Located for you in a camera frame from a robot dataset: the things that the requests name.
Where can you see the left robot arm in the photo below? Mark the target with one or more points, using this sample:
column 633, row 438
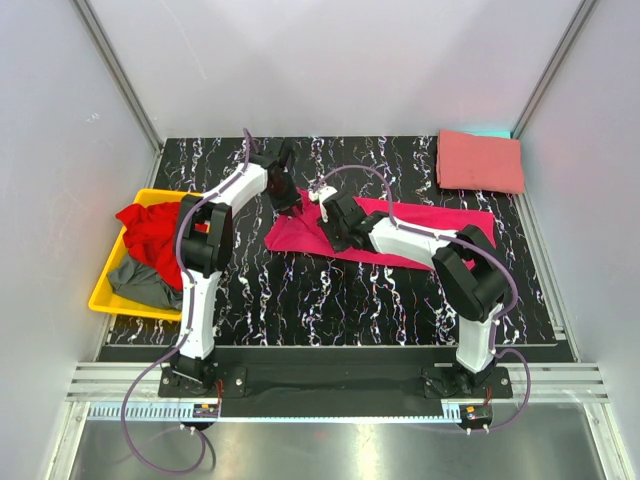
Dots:
column 204, row 242

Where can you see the folded teal t shirt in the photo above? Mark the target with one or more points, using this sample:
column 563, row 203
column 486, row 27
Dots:
column 488, row 132

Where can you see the magenta pink t shirt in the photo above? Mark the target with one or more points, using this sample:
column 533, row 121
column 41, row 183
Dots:
column 302, row 234

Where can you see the folded salmon pink t shirt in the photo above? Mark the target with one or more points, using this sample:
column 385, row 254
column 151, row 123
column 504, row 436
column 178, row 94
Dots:
column 472, row 162

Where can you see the grey t shirt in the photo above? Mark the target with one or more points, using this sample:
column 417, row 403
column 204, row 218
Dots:
column 141, row 283

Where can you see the left aluminium frame post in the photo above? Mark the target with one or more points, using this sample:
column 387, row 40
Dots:
column 107, row 52

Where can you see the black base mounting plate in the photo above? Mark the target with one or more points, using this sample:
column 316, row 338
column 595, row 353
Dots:
column 285, row 382

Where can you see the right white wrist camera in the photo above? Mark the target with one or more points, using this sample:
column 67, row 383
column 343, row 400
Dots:
column 321, row 194

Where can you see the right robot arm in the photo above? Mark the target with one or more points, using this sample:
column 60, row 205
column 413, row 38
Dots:
column 476, row 284

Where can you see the aluminium rail profile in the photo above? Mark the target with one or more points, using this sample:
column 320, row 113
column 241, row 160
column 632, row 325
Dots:
column 509, row 384

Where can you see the yellow plastic bin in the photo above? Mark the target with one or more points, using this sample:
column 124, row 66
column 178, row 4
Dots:
column 104, row 300

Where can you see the right aluminium frame post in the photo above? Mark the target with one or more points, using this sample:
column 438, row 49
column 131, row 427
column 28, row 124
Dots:
column 570, row 36

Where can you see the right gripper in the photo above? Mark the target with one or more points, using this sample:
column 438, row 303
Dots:
column 326, row 225

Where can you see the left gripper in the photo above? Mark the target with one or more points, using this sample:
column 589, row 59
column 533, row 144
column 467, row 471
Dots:
column 292, row 200

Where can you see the red t shirt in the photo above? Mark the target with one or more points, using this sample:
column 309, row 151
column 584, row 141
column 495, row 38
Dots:
column 150, row 236

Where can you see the aluminium frame post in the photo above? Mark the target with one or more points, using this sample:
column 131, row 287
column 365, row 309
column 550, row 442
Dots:
column 107, row 52
column 570, row 36

